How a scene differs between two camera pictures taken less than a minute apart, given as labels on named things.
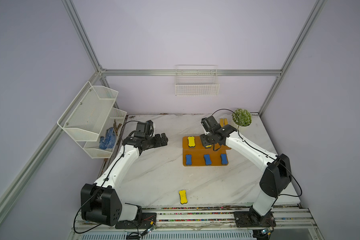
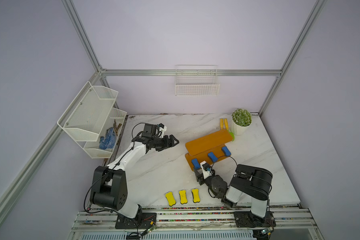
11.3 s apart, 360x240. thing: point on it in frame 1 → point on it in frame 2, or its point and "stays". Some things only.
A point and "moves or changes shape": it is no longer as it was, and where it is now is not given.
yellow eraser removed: [183, 199] → [170, 197]
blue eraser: [224, 159] → [226, 151]
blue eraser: [188, 160] → [196, 163]
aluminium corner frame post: [313, 15] stays
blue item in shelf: [109, 141] stays
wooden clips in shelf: [116, 128] stays
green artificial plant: [242, 117] stays
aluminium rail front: [284, 223] stays
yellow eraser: [191, 142] → [183, 199]
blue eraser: [207, 159] moves or changes shape
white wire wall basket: [197, 80] stays
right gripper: [203, 138] → [198, 176]
